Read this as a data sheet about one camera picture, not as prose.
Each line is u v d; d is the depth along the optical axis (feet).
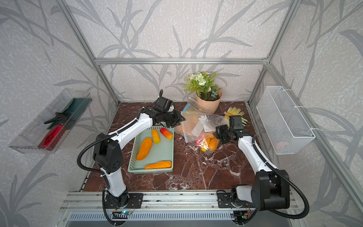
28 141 1.89
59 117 2.15
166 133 3.17
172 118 2.50
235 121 2.15
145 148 2.90
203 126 2.88
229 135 2.07
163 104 2.25
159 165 2.64
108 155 1.56
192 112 3.65
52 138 1.92
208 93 3.47
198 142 2.86
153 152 2.99
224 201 2.38
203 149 2.86
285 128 2.02
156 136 3.14
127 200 2.34
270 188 1.33
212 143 2.99
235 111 3.77
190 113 3.17
